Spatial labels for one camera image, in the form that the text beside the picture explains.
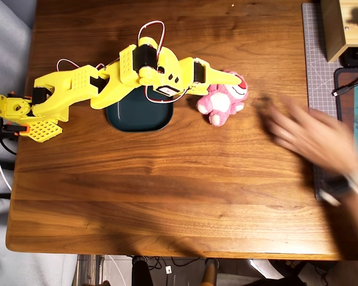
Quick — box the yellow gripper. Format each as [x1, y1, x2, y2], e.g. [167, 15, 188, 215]
[155, 46, 243, 97]

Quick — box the pink strawberry bear plush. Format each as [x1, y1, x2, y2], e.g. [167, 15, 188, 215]
[196, 70, 249, 128]

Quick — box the dark green bin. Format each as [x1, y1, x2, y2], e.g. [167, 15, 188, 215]
[106, 86, 174, 133]

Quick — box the person's hand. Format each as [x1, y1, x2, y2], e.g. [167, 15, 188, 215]
[258, 95, 358, 179]

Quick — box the grey cutting mat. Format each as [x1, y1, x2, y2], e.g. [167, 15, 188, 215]
[301, 2, 344, 200]

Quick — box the black wristwatch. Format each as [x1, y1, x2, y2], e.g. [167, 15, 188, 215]
[317, 171, 358, 208]

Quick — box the wooden chair leg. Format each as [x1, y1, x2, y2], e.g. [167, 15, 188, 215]
[202, 257, 220, 286]

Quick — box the white sheet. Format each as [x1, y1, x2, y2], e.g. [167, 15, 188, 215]
[247, 258, 275, 279]

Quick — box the metal rack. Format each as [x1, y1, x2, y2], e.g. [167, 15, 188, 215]
[76, 254, 106, 286]

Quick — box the red white servo cable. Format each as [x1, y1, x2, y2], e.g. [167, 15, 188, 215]
[56, 58, 107, 72]
[137, 20, 167, 60]
[144, 85, 189, 105]

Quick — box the black post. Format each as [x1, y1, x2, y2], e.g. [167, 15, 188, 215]
[132, 255, 155, 286]

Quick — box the thin white cable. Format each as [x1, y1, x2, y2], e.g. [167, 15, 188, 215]
[107, 254, 126, 286]

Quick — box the black power cable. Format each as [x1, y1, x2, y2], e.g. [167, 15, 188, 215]
[0, 137, 18, 156]

